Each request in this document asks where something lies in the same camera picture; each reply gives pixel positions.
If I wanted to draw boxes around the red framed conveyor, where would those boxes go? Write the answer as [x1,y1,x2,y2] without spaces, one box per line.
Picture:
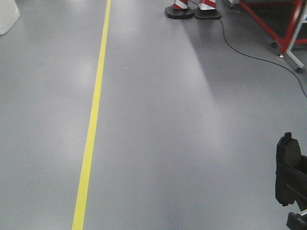
[229,0,307,73]

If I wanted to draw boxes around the right striped traffic cone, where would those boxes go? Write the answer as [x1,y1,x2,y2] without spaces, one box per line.
[194,0,221,20]

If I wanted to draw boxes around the brake pad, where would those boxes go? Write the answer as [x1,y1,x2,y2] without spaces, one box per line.
[275,132,301,206]

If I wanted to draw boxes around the striped traffic cone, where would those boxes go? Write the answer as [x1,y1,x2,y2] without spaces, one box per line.
[165,0,194,19]
[194,0,221,20]

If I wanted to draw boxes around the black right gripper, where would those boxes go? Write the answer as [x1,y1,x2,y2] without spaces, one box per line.
[275,156,307,230]

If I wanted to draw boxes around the left striped traffic cone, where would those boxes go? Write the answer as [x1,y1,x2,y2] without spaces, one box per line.
[165,0,194,19]

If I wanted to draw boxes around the white rounded counter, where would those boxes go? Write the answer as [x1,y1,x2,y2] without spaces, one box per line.
[0,0,21,35]

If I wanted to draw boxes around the black floor cable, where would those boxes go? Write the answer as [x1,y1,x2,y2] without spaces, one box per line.
[187,0,307,99]

